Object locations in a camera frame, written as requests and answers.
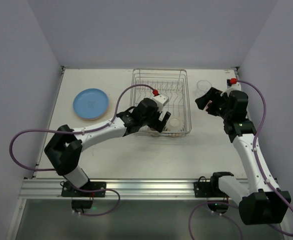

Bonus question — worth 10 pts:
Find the blue plate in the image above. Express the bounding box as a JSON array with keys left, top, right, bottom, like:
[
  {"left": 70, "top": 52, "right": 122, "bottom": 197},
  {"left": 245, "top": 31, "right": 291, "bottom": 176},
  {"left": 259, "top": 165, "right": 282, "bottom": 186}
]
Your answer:
[{"left": 72, "top": 88, "right": 109, "bottom": 120}]

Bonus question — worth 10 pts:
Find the white blue-striped bowl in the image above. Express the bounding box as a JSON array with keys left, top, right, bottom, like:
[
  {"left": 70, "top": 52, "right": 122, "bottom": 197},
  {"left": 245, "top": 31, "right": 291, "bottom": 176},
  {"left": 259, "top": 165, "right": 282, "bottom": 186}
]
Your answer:
[{"left": 163, "top": 116, "right": 185, "bottom": 132}]

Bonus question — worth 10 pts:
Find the pink mug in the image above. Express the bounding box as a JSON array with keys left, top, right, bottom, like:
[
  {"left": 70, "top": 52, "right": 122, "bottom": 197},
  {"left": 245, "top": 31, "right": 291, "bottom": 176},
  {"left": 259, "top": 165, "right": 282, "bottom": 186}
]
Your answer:
[{"left": 204, "top": 100, "right": 212, "bottom": 112}]

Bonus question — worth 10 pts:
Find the aluminium mounting rail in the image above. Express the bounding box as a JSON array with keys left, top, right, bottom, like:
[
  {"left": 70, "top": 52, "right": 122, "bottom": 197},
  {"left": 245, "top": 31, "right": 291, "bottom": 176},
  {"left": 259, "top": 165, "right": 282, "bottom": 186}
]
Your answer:
[{"left": 17, "top": 177, "right": 283, "bottom": 200}]

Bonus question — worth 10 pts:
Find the yellow plate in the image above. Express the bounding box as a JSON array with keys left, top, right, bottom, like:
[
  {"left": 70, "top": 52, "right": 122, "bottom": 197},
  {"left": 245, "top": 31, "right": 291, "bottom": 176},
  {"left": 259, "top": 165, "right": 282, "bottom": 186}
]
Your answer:
[{"left": 81, "top": 107, "right": 109, "bottom": 122}]

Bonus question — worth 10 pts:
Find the clear glass tumbler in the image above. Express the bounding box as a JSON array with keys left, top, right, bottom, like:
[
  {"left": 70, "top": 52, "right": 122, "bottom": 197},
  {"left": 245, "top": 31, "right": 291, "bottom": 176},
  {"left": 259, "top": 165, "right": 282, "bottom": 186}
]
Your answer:
[{"left": 194, "top": 79, "right": 212, "bottom": 98}]

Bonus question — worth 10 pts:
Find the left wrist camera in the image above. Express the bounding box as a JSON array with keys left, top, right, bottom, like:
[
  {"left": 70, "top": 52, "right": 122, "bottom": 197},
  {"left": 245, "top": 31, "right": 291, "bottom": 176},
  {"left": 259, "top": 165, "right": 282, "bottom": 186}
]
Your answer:
[{"left": 151, "top": 89, "right": 170, "bottom": 108}]

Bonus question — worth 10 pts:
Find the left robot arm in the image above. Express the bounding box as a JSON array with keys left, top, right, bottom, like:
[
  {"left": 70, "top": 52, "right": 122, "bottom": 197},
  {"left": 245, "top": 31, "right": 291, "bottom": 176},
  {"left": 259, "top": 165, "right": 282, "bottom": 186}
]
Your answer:
[{"left": 44, "top": 94, "right": 171, "bottom": 191}]

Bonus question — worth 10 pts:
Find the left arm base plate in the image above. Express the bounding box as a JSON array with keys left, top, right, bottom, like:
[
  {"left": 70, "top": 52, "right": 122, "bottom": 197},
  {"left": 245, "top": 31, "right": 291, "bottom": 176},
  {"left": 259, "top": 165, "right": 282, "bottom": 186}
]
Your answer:
[{"left": 59, "top": 181, "right": 107, "bottom": 198}]

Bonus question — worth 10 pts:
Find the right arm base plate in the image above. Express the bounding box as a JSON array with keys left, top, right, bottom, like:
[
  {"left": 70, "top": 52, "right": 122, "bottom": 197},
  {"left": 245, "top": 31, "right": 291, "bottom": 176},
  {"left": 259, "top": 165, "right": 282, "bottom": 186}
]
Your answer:
[{"left": 193, "top": 171, "right": 234, "bottom": 198}]

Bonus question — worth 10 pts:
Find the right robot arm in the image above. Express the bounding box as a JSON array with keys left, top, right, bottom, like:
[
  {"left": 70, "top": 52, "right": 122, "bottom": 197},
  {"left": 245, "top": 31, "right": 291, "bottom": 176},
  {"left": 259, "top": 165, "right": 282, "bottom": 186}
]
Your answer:
[{"left": 195, "top": 87, "right": 291, "bottom": 225}]

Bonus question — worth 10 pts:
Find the metal wire dish rack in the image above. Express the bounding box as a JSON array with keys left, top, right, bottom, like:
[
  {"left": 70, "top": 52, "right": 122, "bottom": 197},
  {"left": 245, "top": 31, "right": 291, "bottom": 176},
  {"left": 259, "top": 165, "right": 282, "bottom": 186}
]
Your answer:
[{"left": 127, "top": 68, "right": 193, "bottom": 138}]

